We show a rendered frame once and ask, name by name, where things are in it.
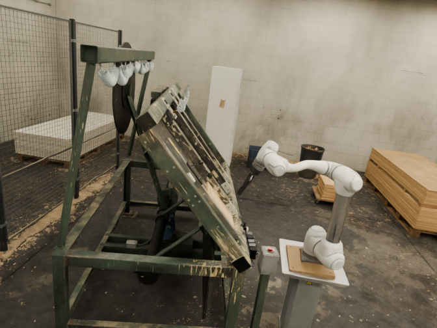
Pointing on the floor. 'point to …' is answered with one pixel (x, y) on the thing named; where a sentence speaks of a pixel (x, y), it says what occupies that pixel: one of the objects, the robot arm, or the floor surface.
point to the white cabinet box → (224, 108)
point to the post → (259, 300)
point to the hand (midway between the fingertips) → (240, 190)
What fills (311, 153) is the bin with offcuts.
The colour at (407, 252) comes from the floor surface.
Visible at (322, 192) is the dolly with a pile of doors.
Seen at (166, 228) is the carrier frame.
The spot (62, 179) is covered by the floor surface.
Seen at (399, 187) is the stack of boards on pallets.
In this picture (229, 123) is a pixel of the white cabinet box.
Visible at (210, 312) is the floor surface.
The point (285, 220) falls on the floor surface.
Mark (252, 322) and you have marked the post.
